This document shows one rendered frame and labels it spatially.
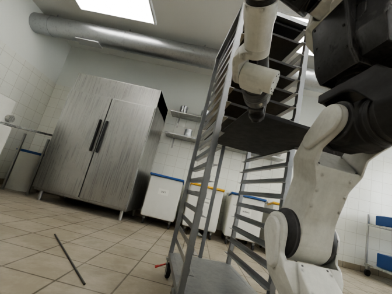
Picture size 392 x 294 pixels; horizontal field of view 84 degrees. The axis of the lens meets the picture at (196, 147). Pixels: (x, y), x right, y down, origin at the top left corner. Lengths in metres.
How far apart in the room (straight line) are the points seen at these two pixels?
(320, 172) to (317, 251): 0.22
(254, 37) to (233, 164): 3.67
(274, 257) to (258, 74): 0.50
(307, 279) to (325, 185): 0.24
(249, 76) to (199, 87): 3.95
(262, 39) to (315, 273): 0.60
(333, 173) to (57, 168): 3.51
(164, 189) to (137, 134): 0.93
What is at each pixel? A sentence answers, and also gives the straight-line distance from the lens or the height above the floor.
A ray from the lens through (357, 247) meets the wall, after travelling 5.00.
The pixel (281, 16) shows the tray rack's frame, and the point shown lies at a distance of 1.69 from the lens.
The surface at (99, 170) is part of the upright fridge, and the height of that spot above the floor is 0.61.
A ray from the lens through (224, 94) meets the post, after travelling 1.25.
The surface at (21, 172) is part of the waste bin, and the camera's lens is 4.52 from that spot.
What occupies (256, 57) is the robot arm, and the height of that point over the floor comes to 0.95.
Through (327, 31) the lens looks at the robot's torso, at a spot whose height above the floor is 1.11.
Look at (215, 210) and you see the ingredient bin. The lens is 3.42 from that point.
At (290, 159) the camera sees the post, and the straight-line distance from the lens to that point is 1.33.
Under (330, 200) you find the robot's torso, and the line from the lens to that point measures 0.72.
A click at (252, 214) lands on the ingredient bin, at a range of 3.51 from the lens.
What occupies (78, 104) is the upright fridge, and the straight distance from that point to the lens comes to 3.89.
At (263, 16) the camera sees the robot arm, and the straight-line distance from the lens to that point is 0.55.
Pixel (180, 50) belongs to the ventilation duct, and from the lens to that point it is 3.75.
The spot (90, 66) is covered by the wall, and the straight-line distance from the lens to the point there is 5.31.
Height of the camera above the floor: 0.59
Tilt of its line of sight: 12 degrees up
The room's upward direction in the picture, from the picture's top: 14 degrees clockwise
